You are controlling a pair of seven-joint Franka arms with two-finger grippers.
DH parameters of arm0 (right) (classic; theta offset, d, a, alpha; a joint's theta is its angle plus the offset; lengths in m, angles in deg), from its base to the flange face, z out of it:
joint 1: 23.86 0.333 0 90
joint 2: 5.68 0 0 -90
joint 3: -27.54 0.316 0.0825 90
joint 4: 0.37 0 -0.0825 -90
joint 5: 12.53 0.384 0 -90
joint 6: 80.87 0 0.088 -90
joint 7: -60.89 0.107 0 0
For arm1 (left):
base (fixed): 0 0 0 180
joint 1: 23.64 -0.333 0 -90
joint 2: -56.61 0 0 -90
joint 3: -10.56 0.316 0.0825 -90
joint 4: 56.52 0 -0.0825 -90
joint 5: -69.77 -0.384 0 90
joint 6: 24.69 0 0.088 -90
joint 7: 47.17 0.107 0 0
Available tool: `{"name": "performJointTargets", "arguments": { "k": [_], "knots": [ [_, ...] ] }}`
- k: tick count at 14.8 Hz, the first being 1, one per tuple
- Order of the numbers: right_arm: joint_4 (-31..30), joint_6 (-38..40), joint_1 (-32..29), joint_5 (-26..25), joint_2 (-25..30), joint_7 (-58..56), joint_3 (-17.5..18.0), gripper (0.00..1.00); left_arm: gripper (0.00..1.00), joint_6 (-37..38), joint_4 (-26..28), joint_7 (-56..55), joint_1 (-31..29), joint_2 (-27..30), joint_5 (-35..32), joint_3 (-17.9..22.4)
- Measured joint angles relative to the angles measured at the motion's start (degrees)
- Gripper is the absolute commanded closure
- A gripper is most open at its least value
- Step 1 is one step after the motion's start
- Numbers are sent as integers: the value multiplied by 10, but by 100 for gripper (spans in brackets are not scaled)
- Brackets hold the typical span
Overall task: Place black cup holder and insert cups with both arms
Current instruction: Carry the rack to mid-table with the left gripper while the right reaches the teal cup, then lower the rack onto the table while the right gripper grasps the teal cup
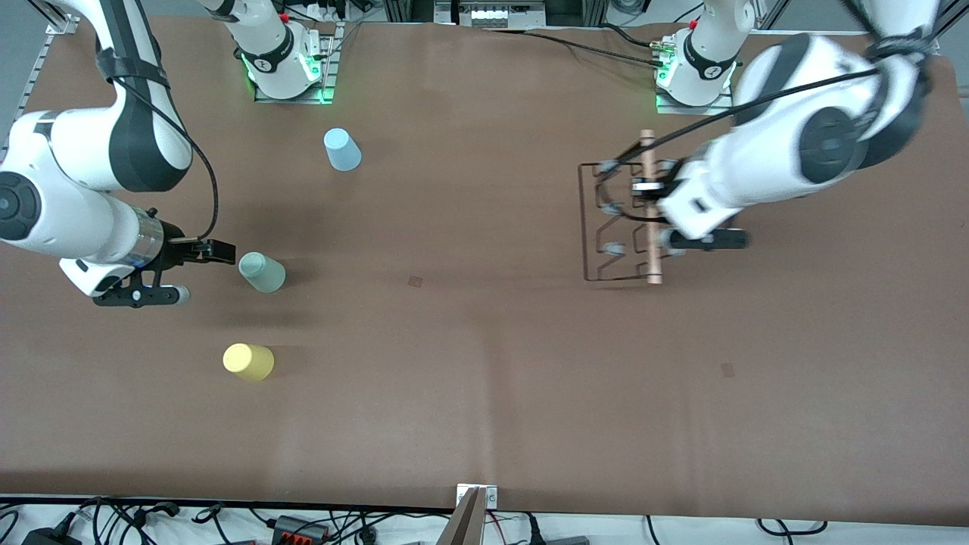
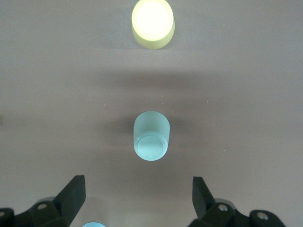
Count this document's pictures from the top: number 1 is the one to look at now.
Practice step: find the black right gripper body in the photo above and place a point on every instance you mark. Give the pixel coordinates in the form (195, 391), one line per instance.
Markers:
(177, 250)

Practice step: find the pale green plastic cup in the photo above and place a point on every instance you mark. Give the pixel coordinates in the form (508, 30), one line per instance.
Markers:
(262, 272)

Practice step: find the yellow plastic cup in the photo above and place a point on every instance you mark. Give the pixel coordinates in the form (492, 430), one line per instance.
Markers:
(248, 362)

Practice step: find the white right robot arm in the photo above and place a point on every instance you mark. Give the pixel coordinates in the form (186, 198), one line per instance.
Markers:
(76, 144)

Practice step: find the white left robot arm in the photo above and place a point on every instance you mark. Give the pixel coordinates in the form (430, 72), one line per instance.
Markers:
(795, 144)

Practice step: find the light blue plastic cup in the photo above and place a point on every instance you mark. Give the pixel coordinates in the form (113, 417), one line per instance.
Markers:
(343, 150)

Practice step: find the white power strip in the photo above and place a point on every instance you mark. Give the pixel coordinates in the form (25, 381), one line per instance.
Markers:
(500, 14)

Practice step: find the black orange connector box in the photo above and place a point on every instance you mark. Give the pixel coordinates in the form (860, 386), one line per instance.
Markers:
(299, 527)

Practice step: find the black power adapter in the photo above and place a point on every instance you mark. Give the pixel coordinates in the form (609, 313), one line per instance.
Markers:
(49, 537)

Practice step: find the grey slanted metal bar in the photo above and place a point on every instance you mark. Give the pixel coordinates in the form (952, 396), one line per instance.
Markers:
(463, 526)

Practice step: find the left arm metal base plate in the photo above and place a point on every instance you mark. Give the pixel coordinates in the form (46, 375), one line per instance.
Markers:
(666, 108)

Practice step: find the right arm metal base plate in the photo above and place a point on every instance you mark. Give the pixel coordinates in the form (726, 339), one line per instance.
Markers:
(329, 76)

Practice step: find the aluminium side rail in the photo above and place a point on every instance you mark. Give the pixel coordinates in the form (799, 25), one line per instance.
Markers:
(34, 72)

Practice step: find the silver table edge bracket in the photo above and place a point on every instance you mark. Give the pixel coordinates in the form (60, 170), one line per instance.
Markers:
(492, 496)

